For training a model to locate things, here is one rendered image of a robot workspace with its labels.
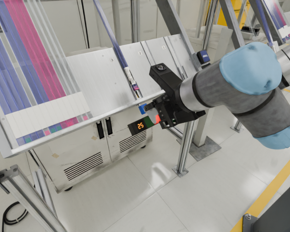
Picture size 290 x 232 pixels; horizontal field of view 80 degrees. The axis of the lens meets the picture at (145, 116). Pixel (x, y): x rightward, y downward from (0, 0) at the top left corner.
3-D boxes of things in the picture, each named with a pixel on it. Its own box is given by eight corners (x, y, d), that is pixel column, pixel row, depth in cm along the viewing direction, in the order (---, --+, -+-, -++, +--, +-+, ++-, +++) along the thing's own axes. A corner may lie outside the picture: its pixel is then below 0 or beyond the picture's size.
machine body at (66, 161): (152, 147, 135) (155, 72, 97) (60, 200, 102) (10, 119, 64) (113, 108, 176) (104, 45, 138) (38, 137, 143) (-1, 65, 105)
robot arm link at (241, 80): (281, 105, 23) (242, 59, 21) (215, 119, 32) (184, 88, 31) (292, 68, 26) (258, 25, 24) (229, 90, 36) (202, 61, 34)
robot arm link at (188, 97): (185, 76, 31) (213, 65, 35) (171, 84, 35) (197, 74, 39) (202, 113, 31) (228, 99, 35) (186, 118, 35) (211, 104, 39)
